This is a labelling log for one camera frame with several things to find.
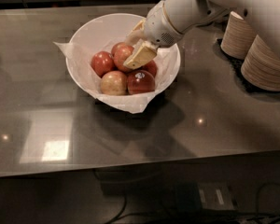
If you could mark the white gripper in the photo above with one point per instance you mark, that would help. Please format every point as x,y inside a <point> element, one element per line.
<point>158,27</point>

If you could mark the red-yellow apple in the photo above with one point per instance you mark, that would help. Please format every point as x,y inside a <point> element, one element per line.
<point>121,55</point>

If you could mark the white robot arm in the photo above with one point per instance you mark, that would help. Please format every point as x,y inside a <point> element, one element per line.
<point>262,15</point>

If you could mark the back red apple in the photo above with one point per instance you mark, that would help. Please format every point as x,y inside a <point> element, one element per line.
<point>117,46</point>

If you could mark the right red apple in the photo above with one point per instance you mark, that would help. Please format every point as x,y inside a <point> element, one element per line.
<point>151,67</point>

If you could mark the white bowl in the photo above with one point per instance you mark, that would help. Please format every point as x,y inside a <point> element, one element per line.
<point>107,27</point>

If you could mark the front dark red apple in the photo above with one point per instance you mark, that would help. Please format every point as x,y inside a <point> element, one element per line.
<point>140,81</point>

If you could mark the left red apple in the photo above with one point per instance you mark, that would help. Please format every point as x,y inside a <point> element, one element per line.
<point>102,63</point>

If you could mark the front pale yellow apple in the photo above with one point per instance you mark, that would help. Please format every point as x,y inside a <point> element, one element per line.
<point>114,83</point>

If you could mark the white paper liner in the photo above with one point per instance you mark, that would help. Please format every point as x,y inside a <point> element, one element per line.
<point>78,57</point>

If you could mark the black tray mat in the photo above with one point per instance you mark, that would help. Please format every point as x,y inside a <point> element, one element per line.
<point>237,64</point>

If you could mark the rear stack paper plates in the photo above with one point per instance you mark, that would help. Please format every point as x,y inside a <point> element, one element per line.
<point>238,37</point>

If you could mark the dark box with labels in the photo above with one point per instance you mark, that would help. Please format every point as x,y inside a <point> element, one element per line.
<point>204,197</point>

